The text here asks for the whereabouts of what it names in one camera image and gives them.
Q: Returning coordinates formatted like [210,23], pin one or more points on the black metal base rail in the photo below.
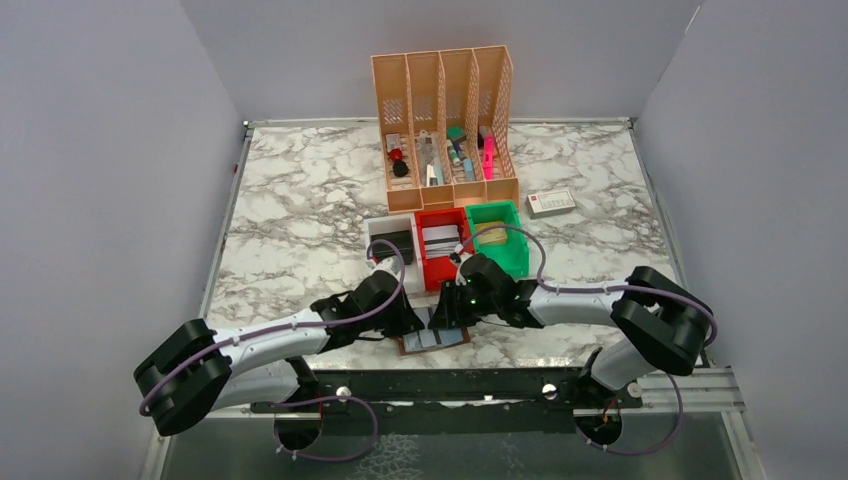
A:
[441,401]

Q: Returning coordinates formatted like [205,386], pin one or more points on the white stapler tool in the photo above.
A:
[430,176]

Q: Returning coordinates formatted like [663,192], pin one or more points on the red plastic bin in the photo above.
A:
[438,270]

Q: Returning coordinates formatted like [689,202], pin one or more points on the teal eraser block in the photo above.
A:
[456,134]

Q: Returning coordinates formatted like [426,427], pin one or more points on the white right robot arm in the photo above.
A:
[664,327]

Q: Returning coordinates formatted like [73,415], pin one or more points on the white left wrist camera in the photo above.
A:
[391,265]

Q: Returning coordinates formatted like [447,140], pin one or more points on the white plastic bin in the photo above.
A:
[414,277]

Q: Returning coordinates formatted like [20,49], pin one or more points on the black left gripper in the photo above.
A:
[407,316]

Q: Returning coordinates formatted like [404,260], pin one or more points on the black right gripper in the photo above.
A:
[448,302]

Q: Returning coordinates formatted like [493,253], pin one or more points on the silver VIP card stack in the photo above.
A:
[440,241]

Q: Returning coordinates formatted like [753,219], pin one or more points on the small white label box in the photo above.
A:
[549,203]

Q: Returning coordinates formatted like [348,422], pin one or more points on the black card stack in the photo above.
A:
[402,240]

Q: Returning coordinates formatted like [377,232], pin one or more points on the brown leather card holder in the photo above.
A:
[428,340]

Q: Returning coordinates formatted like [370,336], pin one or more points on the black round object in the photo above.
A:
[400,169]

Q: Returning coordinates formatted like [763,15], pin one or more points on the gold credit card stack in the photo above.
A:
[493,234]

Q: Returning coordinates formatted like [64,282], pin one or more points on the green plastic bin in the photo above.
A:
[512,257]

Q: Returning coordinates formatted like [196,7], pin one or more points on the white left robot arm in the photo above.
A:
[198,369]

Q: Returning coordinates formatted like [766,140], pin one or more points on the peach plastic file organizer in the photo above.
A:
[418,96]

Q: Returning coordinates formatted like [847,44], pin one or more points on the pink marker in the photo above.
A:
[488,145]

